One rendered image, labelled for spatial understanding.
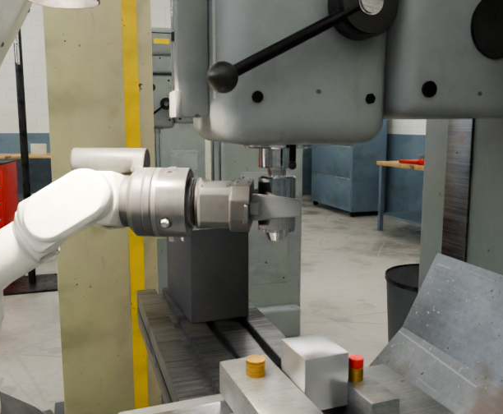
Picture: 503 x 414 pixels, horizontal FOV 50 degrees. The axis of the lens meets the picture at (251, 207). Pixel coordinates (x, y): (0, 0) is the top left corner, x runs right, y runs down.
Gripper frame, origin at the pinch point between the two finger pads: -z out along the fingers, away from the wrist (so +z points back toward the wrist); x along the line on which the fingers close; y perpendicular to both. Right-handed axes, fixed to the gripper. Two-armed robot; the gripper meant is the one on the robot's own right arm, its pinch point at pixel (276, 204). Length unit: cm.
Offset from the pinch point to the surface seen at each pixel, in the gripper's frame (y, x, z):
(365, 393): 17.4, -14.7, -9.6
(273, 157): -6.1, -2.3, 0.5
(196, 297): 23.5, 33.1, 15.3
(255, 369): 16.5, -12.1, 2.0
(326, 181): 78, 789, -74
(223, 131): -9.2, -9.1, 5.9
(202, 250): 14.1, 33.7, 14.3
